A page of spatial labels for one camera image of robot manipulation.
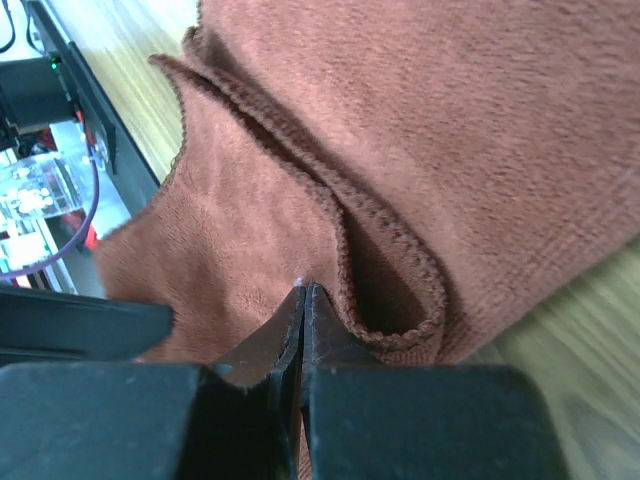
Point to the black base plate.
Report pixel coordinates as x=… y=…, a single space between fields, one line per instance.
x=125 y=164

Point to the brown towel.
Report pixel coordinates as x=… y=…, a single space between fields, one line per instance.
x=439 y=167

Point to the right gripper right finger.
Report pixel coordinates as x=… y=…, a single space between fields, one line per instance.
x=368 y=420

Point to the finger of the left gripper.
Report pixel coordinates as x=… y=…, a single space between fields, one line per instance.
x=38 y=325

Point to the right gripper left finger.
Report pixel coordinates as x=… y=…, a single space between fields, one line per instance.
x=236 y=418

